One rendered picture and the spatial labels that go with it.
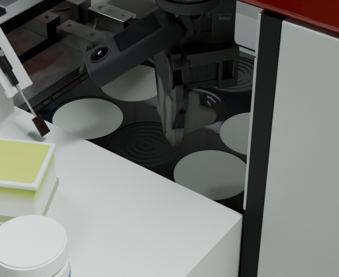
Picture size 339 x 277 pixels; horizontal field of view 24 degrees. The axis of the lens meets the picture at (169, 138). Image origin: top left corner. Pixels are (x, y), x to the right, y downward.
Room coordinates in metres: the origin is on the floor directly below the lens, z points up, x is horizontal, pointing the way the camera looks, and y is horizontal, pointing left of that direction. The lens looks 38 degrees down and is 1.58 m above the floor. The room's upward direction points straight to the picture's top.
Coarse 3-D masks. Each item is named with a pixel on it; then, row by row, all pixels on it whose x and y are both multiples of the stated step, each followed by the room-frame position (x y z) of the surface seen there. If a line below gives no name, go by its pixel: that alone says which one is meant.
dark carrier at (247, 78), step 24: (240, 72) 1.04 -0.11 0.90; (72, 96) 0.97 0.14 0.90; (96, 96) 0.97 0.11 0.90; (216, 96) 0.97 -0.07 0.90; (240, 96) 0.97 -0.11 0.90; (48, 120) 0.91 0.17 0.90; (144, 120) 0.91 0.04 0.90; (216, 120) 0.91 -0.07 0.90; (96, 144) 0.86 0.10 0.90; (120, 144) 0.86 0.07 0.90; (144, 144) 0.86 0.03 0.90; (168, 144) 0.86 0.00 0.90; (192, 144) 0.86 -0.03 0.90; (216, 144) 0.86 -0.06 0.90; (168, 168) 0.81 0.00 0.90
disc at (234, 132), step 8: (232, 120) 0.91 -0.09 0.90; (240, 120) 0.91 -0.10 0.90; (248, 120) 0.91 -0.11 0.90; (224, 128) 0.89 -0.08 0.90; (232, 128) 0.89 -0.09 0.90; (240, 128) 0.89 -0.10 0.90; (248, 128) 0.89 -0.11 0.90; (224, 136) 0.87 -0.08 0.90; (232, 136) 0.87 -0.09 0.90; (240, 136) 0.87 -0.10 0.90; (248, 136) 0.87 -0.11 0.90; (232, 144) 0.86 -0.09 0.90; (240, 144) 0.86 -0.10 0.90; (240, 152) 0.84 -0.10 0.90
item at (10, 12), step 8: (0, 0) 1.16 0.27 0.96; (8, 0) 1.16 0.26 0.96; (16, 0) 1.16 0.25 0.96; (24, 0) 1.16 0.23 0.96; (32, 0) 1.16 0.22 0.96; (40, 0) 1.16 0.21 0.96; (8, 8) 1.13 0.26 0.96; (16, 8) 1.13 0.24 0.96; (24, 8) 1.13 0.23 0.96; (0, 16) 1.10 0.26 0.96; (8, 16) 1.10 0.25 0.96; (0, 24) 1.08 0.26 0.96
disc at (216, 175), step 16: (192, 160) 0.82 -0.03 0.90; (208, 160) 0.82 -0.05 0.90; (224, 160) 0.82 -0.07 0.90; (240, 160) 0.82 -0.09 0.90; (176, 176) 0.79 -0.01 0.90; (192, 176) 0.79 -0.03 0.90; (208, 176) 0.79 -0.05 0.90; (224, 176) 0.79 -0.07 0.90; (240, 176) 0.79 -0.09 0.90; (208, 192) 0.76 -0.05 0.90; (224, 192) 0.76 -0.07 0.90; (240, 192) 0.76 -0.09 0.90
